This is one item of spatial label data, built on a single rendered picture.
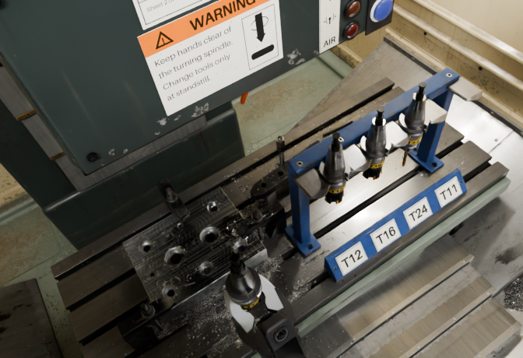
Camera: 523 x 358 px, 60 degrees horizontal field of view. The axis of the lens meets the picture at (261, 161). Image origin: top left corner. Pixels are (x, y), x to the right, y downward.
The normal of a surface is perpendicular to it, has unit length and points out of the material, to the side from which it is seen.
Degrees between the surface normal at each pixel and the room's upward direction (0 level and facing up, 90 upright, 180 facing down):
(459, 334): 8
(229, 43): 90
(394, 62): 24
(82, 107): 90
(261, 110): 0
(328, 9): 90
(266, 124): 0
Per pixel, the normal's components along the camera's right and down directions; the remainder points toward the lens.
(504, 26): -0.83, 0.48
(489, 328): 0.02, -0.67
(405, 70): -0.43, -0.36
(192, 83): 0.54, 0.63
